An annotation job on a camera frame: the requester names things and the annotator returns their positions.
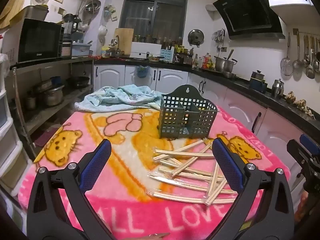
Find steel pot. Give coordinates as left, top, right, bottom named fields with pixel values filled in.
left=42, top=85, right=65, bottom=107

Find white lower kitchen cabinets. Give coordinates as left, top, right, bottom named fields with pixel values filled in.
left=94, top=64, right=320, bottom=170

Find hanging steel bowl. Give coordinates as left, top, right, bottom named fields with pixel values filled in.
left=84, top=0, right=102, bottom=14

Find grey storage box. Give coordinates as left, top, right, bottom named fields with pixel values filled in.
left=24, top=5, right=49, bottom=22

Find black range hood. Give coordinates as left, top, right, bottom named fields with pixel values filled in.
left=212, top=0, right=285, bottom=40

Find steel faucet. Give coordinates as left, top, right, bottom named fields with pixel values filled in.
left=111, top=35, right=122, bottom=53

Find blue hanging bag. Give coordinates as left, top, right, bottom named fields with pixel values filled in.
left=136, top=65, right=151, bottom=78

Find hanging steel pot lid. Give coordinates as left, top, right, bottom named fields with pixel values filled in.
left=188, top=29, right=204, bottom=47

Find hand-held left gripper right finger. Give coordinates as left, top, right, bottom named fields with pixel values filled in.
left=200, top=138, right=295, bottom=240

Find dark condiment rack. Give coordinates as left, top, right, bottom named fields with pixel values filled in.
left=175, top=44, right=194, bottom=64

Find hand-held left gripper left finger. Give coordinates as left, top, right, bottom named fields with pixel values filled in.
left=27, top=139, right=116, bottom=240

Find hanging cleaning cloth bundle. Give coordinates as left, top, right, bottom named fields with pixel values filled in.
left=104, top=5, right=117, bottom=22

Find wooden cutting board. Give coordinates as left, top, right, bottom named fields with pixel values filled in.
left=114, top=28, right=134, bottom=55

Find white plastic drawer unit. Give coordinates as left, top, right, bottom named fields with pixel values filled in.
left=0, top=54, right=28, bottom=180

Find pile of ginger roots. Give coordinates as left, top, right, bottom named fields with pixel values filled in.
left=285, top=91, right=315, bottom=117

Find metal shelf rack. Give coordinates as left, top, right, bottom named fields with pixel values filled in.
left=10, top=56, right=95, bottom=135

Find black microwave oven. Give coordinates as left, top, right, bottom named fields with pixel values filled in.
left=17, top=18, right=63, bottom=63

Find round bamboo boards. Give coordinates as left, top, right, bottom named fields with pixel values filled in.
left=0, top=0, right=25, bottom=28

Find shiny steel jug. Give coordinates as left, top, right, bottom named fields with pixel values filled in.
left=271, top=79, right=285, bottom=98

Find row of spice jars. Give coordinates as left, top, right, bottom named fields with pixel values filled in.
left=134, top=34, right=160, bottom=43

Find light blue towel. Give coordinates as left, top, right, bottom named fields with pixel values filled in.
left=74, top=85, right=165, bottom=112

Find blue small pot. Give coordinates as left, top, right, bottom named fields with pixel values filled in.
left=249, top=78, right=267, bottom=92

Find hanging small kitchen tools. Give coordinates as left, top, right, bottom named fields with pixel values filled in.
left=212, top=29, right=225, bottom=43

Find white countertop box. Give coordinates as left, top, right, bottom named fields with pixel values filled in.
left=130, top=42, right=162, bottom=58

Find large steel stockpot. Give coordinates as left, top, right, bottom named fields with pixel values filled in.
left=214, top=56, right=237, bottom=72

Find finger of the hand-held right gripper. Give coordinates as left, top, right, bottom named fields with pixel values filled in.
left=287, top=139, right=309, bottom=178
left=299, top=134, right=320, bottom=155

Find row of condiment bottles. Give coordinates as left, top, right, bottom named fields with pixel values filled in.
left=191, top=52, right=215, bottom=70

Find person's right hand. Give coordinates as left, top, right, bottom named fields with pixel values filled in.
left=296, top=190, right=309, bottom=220

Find dark barred window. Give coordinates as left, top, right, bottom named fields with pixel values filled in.
left=119, top=0, right=189, bottom=42

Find black wok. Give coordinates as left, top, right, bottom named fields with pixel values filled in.
left=66, top=76, right=90, bottom=88

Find black kitchen countertop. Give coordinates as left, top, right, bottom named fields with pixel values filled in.
left=94, top=56, right=320, bottom=133

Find black blender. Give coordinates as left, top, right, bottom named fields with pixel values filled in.
left=62, top=14, right=82, bottom=40

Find pink printed blanket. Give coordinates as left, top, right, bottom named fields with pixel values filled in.
left=17, top=102, right=292, bottom=240

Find pile of wooden chopsticks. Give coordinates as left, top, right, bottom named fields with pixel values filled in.
left=149, top=139, right=238, bottom=207

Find grey lattice utensil basket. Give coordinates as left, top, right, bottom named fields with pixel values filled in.
left=159, top=84, right=218, bottom=140

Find row of hanging cooking utensils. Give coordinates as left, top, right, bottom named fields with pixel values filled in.
left=280, top=29, right=320, bottom=79

